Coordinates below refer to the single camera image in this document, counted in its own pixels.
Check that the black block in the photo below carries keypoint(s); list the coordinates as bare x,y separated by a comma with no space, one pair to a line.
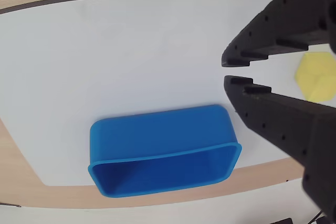
283,221

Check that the blue rectangular bin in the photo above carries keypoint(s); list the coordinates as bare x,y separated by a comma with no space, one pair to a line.
162,140

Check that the white mat with dark edge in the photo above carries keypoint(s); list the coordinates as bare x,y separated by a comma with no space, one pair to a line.
105,64

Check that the white sheet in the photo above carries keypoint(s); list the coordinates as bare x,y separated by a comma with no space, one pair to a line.
157,214

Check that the yellow cube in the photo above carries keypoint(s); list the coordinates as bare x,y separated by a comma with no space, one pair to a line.
315,77

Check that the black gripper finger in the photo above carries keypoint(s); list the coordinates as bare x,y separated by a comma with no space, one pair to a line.
288,119
288,19

